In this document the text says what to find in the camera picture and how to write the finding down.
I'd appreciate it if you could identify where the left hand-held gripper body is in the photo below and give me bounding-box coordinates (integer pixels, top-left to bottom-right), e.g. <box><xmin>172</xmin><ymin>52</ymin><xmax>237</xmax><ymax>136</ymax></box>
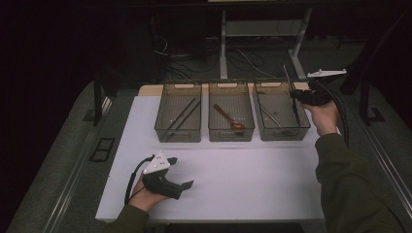
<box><xmin>141</xmin><ymin>150</ymin><xmax>184</xmax><ymax>201</ymax></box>

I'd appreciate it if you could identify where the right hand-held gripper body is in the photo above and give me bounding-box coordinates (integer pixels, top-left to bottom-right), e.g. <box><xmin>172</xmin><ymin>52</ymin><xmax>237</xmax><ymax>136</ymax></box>
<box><xmin>300</xmin><ymin>68</ymin><xmax>348</xmax><ymax>106</ymax></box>

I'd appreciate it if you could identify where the clear grey plastic bin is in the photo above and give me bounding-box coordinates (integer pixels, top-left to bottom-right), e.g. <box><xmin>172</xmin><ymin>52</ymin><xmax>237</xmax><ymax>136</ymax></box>
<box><xmin>252</xmin><ymin>79</ymin><xmax>312</xmax><ymax>142</ymax></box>
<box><xmin>154</xmin><ymin>81</ymin><xmax>203</xmax><ymax>144</ymax></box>
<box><xmin>207</xmin><ymin>81</ymin><xmax>256</xmax><ymax>143</ymax></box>

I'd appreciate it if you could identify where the black chopstick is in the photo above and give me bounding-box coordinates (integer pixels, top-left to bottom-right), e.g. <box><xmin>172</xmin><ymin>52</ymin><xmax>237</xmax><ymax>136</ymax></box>
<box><xmin>169</xmin><ymin>102</ymin><xmax>202</xmax><ymax>135</ymax></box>
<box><xmin>167</xmin><ymin>97</ymin><xmax>197</xmax><ymax>129</ymax></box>

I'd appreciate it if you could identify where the brown wooden spoon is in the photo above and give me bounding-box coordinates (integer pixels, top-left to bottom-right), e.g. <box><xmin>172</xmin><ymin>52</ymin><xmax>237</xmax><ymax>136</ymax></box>
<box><xmin>213</xmin><ymin>103</ymin><xmax>246</xmax><ymax>131</ymax></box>

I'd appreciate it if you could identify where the person's left hand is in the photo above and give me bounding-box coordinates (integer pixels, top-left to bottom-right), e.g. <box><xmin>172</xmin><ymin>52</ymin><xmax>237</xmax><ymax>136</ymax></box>
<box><xmin>127</xmin><ymin>176</ymin><xmax>169</xmax><ymax>213</ymax></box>

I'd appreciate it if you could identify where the person's right hand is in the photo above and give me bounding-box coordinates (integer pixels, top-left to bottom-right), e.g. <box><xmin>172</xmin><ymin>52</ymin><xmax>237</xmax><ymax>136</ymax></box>
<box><xmin>302</xmin><ymin>100</ymin><xmax>341</xmax><ymax>137</ymax></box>

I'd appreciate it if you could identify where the black metal stand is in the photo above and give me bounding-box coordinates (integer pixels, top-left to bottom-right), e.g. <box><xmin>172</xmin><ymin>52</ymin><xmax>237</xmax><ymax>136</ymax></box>
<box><xmin>358</xmin><ymin>77</ymin><xmax>387</xmax><ymax>126</ymax></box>

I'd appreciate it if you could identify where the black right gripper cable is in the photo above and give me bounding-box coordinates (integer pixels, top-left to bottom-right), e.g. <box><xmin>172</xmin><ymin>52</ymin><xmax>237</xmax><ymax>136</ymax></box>
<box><xmin>315</xmin><ymin>81</ymin><xmax>351</xmax><ymax>149</ymax></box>

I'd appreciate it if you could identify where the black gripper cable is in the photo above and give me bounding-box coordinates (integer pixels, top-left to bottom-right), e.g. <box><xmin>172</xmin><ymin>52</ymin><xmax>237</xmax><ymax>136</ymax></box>
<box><xmin>315</xmin><ymin>81</ymin><xmax>351</xmax><ymax>149</ymax></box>
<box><xmin>124</xmin><ymin>154</ymin><xmax>155</xmax><ymax>206</ymax></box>

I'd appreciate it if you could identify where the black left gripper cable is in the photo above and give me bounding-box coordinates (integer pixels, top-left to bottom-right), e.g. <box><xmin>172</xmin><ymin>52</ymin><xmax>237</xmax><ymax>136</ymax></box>
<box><xmin>124</xmin><ymin>154</ymin><xmax>155</xmax><ymax>206</ymax></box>

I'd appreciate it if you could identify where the white floor cable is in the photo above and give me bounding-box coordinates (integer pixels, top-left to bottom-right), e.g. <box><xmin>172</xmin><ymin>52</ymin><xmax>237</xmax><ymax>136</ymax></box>
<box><xmin>235</xmin><ymin>48</ymin><xmax>277</xmax><ymax>79</ymax></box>

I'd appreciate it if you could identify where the white metal desk frame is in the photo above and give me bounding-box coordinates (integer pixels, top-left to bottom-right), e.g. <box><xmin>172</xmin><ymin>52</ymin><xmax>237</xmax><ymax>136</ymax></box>
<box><xmin>219</xmin><ymin>8</ymin><xmax>314</xmax><ymax>82</ymax></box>

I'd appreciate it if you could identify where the metal floor rail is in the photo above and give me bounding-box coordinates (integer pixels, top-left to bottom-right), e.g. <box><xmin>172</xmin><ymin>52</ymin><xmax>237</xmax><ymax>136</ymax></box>
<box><xmin>42</xmin><ymin>96</ymin><xmax>113</xmax><ymax>233</ymax></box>
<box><xmin>362</xmin><ymin>122</ymin><xmax>412</xmax><ymax>208</ymax></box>

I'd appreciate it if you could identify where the bundle of black floor cables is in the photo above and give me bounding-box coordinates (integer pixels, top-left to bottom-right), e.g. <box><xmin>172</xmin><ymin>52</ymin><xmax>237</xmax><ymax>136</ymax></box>
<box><xmin>150</xmin><ymin>16</ymin><xmax>260</xmax><ymax>81</ymax></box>

